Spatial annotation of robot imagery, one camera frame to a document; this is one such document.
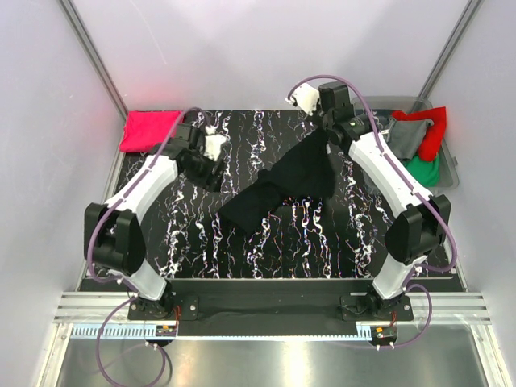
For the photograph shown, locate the purple cable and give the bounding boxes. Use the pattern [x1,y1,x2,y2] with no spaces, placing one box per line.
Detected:
[289,74,459,350]
[86,106,210,384]

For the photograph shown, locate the red t-shirt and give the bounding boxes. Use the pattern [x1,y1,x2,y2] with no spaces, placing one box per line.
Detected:
[393,106,447,162]

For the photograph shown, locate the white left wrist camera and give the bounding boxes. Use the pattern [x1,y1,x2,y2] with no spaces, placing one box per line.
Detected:
[203,126,227,161]

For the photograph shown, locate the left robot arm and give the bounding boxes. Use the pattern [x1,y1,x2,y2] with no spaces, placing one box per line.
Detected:
[84,123,227,319]

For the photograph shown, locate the pink folded t-shirt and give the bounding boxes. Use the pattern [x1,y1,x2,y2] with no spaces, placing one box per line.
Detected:
[119,110,183,153]

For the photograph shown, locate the right aluminium corner post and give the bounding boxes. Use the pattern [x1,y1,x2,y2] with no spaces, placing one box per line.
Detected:
[418,0,485,99]

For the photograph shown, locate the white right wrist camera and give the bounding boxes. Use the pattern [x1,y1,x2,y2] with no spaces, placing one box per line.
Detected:
[285,83,319,116]

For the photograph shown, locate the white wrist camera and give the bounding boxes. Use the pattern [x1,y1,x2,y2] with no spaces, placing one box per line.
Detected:
[203,126,227,161]
[285,83,319,116]

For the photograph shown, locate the black t-shirt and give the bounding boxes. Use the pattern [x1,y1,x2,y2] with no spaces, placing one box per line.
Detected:
[218,128,336,236]

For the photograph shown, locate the aluminium corner post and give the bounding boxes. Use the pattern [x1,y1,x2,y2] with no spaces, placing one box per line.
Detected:
[418,0,485,99]
[56,0,130,120]

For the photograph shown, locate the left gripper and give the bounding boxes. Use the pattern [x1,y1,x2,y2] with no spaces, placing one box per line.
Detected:
[184,148,227,194]

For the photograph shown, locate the aluminium frame rail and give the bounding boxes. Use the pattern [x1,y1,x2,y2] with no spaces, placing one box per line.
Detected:
[54,293,493,323]

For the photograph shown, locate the green t-shirt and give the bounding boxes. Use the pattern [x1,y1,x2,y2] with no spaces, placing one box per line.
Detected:
[404,156,440,188]

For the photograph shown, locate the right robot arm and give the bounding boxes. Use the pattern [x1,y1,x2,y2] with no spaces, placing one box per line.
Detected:
[316,77,451,320]

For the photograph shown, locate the left aluminium corner post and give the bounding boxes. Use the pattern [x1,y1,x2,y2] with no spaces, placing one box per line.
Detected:
[56,0,130,120]

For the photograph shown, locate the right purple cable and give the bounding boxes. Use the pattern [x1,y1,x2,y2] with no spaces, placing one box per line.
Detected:
[289,74,459,350]

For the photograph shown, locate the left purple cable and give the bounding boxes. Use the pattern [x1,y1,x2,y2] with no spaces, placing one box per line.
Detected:
[86,106,210,384]

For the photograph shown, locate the grey t-shirt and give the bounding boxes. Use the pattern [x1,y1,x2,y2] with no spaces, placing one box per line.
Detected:
[386,119,434,160]

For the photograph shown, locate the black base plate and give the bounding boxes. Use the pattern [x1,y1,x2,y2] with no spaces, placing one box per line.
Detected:
[127,277,414,338]

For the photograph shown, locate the clear plastic bin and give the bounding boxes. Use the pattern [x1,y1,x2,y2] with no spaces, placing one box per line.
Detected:
[365,96,460,196]

